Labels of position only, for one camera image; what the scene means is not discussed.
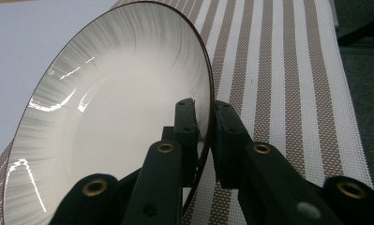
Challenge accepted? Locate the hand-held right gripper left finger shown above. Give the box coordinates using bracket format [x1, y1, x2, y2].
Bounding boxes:
[161, 97, 202, 188]

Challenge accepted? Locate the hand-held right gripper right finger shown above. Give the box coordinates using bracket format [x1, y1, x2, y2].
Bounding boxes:
[210, 99, 255, 190]

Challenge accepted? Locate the white streaked plate dark rim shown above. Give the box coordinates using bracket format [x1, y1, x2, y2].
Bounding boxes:
[2, 0, 216, 225]

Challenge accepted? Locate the striped brown white placemat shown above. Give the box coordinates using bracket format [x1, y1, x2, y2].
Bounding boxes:
[0, 0, 374, 225]

